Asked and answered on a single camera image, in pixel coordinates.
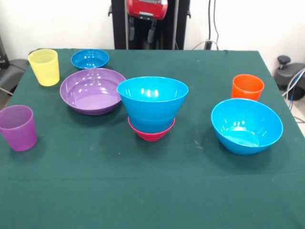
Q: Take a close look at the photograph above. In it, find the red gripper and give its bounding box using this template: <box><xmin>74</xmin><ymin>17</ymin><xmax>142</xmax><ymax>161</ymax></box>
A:
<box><xmin>126</xmin><ymin>0</ymin><xmax>169</xmax><ymax>44</ymax></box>

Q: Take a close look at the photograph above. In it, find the small dark blue bowl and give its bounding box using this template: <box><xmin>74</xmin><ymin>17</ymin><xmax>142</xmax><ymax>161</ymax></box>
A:
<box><xmin>71</xmin><ymin>49</ymin><xmax>110</xmax><ymax>70</ymax></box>

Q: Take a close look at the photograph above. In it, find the large blue bowl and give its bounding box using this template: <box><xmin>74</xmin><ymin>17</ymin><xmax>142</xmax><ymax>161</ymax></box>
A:
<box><xmin>116</xmin><ymin>76</ymin><xmax>190</xmax><ymax>121</ymax></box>
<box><xmin>210</xmin><ymin>98</ymin><xmax>284</xmax><ymax>156</ymax></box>

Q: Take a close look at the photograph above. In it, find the wide purple bowl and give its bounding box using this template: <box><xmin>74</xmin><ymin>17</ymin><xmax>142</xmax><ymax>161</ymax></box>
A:
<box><xmin>59</xmin><ymin>68</ymin><xmax>127</xmax><ymax>116</ymax></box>

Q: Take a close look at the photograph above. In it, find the translucent light blue bowl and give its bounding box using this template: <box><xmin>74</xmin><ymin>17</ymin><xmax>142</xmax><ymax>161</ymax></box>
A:
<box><xmin>128</xmin><ymin>114</ymin><xmax>175</xmax><ymax>133</ymax></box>

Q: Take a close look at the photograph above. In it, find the small red bowl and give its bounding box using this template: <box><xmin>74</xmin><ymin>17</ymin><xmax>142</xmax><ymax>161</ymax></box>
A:
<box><xmin>127</xmin><ymin>116</ymin><xmax>176</xmax><ymax>142</ymax></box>

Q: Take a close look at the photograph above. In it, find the yellow cup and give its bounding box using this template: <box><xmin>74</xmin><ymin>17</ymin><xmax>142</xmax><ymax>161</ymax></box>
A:
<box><xmin>28</xmin><ymin>49</ymin><xmax>60</xmax><ymax>87</ymax></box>

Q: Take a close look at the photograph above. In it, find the orange cup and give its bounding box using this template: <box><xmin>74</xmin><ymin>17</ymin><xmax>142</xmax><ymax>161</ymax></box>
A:
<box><xmin>231</xmin><ymin>74</ymin><xmax>265</xmax><ymax>102</ymax></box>

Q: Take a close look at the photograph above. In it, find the grey padded chair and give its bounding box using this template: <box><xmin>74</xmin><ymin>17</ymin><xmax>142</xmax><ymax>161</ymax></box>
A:
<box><xmin>0</xmin><ymin>35</ymin><xmax>27</xmax><ymax>96</ymax></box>

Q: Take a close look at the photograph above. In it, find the dark green tablecloth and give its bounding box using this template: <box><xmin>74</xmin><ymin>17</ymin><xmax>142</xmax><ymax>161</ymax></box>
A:
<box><xmin>0</xmin><ymin>48</ymin><xmax>305</xmax><ymax>229</ymax></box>

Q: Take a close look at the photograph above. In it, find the dark grey chair base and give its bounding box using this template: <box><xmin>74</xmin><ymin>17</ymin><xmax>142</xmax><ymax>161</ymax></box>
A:
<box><xmin>274</xmin><ymin>55</ymin><xmax>305</xmax><ymax>101</ymax></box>

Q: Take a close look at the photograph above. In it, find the purple cup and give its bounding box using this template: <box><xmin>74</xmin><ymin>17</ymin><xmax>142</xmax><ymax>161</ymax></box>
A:
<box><xmin>0</xmin><ymin>104</ymin><xmax>38</xmax><ymax>152</ymax></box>

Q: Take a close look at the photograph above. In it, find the black wall cable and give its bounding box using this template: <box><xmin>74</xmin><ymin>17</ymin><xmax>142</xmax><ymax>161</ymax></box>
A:
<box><xmin>192</xmin><ymin>0</ymin><xmax>220</xmax><ymax>51</ymax></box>

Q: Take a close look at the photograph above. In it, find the bundle of light cables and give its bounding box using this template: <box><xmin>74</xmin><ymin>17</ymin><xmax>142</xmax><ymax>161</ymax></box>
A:
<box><xmin>283</xmin><ymin>68</ymin><xmax>305</xmax><ymax>125</ymax></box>

